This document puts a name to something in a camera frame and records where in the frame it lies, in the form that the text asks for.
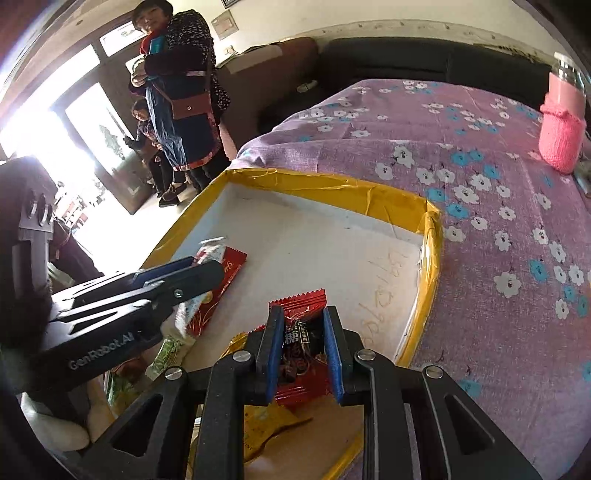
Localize red chocolate snack packet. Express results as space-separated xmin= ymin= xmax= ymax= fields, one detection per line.
xmin=269 ymin=289 xmax=331 ymax=410

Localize white red small packet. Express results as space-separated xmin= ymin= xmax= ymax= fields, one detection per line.
xmin=192 ymin=236 xmax=228 ymax=265

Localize long red chip packet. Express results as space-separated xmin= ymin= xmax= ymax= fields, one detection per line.
xmin=186 ymin=246 xmax=247 ymax=338

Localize yellow snack bag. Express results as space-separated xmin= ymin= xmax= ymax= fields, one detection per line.
xmin=243 ymin=359 xmax=325 ymax=463

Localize pale green small packet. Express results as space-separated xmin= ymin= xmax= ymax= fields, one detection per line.
xmin=144 ymin=294 xmax=209 ymax=381

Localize yellow rimmed white tray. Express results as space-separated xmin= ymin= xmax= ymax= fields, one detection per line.
xmin=103 ymin=167 xmax=445 ymax=480

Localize seated person by door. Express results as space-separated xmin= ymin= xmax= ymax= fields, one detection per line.
xmin=123 ymin=98 xmax=172 ymax=200

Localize purple floral tablecloth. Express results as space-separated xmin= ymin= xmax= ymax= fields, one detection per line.
xmin=238 ymin=80 xmax=590 ymax=479

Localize woman in dark coat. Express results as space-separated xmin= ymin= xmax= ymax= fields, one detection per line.
xmin=129 ymin=1 xmax=229 ymax=192

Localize brown armchair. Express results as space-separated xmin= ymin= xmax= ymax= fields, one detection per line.
xmin=217 ymin=37 xmax=318 ymax=158

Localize black sofa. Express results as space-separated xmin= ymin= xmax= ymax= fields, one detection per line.
xmin=257 ymin=37 xmax=551 ymax=133

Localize pink knit-sleeved bottle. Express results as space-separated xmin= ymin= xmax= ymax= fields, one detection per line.
xmin=538 ymin=52 xmax=587 ymax=175

